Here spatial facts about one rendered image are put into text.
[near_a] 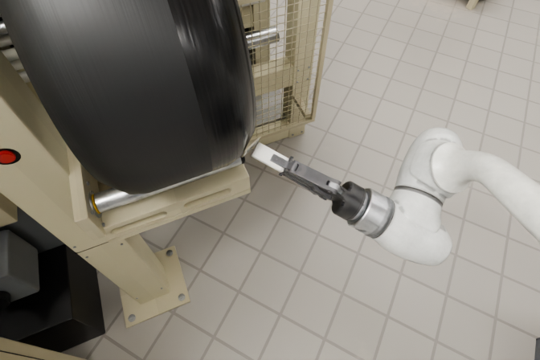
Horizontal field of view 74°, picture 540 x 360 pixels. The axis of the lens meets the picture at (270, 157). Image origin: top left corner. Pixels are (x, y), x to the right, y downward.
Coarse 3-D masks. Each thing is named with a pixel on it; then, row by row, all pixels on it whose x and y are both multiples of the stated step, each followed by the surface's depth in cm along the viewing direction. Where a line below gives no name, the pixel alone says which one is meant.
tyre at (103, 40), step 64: (0, 0) 41; (64, 0) 40; (128, 0) 42; (192, 0) 44; (64, 64) 42; (128, 64) 44; (192, 64) 46; (64, 128) 47; (128, 128) 47; (192, 128) 52; (128, 192) 61
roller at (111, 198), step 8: (240, 160) 84; (224, 168) 84; (200, 176) 82; (176, 184) 81; (104, 192) 78; (112, 192) 77; (120, 192) 78; (152, 192) 80; (160, 192) 81; (96, 200) 76; (104, 200) 77; (112, 200) 77; (120, 200) 78; (128, 200) 78; (136, 200) 80; (96, 208) 77; (104, 208) 77; (112, 208) 78
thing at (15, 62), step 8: (0, 16) 85; (0, 24) 86; (0, 32) 86; (0, 40) 89; (8, 40) 89; (0, 48) 95; (8, 48) 101; (8, 56) 91; (16, 56) 92; (16, 64) 95; (24, 72) 97; (24, 80) 98
